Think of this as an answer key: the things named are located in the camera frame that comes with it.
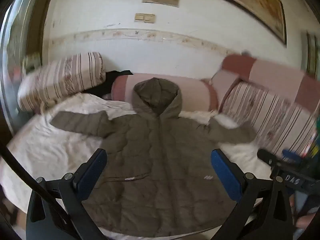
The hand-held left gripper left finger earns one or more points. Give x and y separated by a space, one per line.
92 172

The green printed packet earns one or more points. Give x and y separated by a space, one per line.
31 61

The black cloth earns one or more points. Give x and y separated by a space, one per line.
110 82

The pink patchwork cushion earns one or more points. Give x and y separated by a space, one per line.
270 72

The striped floral sofa cushion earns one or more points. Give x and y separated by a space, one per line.
270 110

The small grey cloth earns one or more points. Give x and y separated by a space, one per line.
246 53

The pink bolster cushion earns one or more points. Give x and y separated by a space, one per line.
197 92

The beige wall switch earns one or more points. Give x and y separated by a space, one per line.
145 18

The stained glass window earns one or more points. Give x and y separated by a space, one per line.
15 42

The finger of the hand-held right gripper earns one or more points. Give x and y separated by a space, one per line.
266 156
291 156

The white floral bed quilt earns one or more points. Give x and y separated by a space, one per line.
50 145

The striped floral pillow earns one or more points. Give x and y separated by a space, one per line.
62 80

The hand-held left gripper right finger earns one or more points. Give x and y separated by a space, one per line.
225 177

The beige crumpled cloth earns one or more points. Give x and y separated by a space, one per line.
206 82

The person's right forearm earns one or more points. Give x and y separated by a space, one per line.
308 221

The large framed painting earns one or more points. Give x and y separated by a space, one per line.
257 2

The olive hooded puffer jacket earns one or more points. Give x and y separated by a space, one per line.
160 155

